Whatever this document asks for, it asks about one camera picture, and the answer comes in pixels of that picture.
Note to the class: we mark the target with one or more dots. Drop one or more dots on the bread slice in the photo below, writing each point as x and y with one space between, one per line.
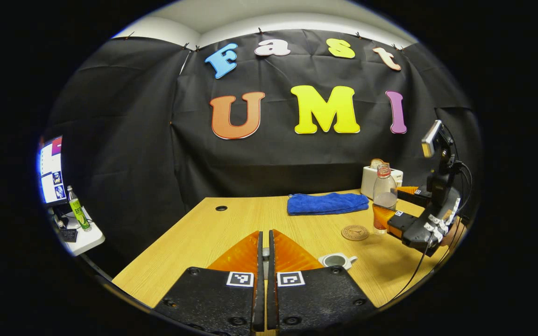
375 163

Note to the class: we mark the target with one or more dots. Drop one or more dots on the white floral teacup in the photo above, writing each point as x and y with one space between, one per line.
336 260

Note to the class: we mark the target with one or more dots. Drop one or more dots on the green drink bottle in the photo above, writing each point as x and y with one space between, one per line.
79 210

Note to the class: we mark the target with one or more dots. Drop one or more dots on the blue folded towel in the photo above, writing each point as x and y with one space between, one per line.
327 204

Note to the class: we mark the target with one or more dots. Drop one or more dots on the clear plastic water bottle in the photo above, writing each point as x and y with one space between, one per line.
385 191

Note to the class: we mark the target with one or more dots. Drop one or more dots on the white teacup lid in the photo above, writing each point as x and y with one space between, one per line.
265 261

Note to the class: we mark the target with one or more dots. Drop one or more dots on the small black device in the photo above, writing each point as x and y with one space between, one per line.
68 234

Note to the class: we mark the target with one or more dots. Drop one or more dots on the computer monitor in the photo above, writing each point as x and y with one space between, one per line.
52 172

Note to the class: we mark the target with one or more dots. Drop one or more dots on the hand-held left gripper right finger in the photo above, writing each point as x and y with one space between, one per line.
272 289

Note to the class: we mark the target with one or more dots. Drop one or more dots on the black backdrop cloth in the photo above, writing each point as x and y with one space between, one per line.
133 140

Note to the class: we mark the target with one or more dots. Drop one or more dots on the round brown coaster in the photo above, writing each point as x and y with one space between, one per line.
355 232

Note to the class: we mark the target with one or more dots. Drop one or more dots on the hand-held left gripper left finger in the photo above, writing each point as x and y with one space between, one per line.
259 289

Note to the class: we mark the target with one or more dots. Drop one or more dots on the white side table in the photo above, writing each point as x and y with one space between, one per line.
89 240

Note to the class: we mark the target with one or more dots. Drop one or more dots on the white toaster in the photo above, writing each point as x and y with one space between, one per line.
367 182

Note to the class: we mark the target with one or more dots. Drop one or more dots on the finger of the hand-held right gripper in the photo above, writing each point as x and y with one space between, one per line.
416 196
404 221

